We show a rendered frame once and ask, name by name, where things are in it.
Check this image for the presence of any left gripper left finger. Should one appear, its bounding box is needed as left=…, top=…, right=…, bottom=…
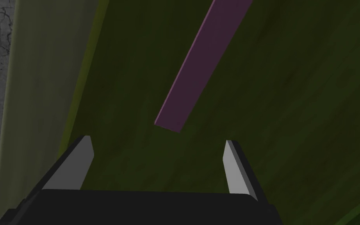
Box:
left=20, top=135, right=95, bottom=207

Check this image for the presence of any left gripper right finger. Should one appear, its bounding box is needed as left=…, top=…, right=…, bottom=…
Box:
left=222, top=139, right=269, bottom=207

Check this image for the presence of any purple bar handle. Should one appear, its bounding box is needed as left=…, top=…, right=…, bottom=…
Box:
left=154, top=0, right=253, bottom=134

